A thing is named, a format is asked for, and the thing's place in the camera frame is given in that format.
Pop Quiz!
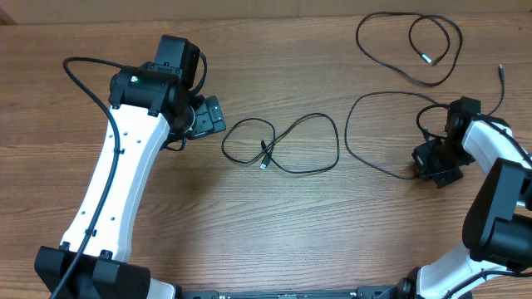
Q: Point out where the long black usb cable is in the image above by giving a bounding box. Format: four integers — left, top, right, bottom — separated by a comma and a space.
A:
355, 11, 465, 88

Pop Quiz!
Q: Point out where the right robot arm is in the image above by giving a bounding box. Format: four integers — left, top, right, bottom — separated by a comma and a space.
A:
387, 97, 531, 298

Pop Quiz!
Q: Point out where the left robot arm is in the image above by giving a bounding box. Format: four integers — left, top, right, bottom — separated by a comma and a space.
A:
34, 35, 225, 298

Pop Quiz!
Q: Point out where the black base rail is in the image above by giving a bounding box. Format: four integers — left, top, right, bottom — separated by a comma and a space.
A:
175, 286, 421, 299

